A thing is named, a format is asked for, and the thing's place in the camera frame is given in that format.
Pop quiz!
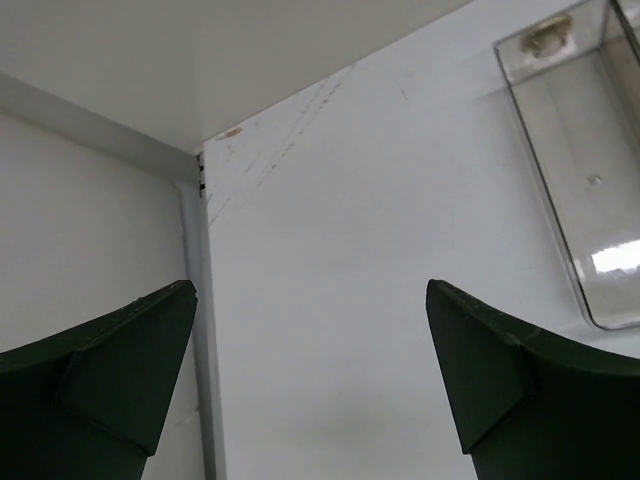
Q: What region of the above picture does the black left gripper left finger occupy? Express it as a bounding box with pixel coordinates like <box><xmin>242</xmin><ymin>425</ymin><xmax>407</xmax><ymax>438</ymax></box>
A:
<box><xmin>1</xmin><ymin>280</ymin><xmax>198</xmax><ymax>479</ymax></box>

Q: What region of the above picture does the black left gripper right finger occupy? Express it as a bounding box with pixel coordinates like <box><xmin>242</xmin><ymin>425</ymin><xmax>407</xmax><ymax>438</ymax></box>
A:
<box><xmin>425</xmin><ymin>279</ymin><xmax>639</xmax><ymax>479</ymax></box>

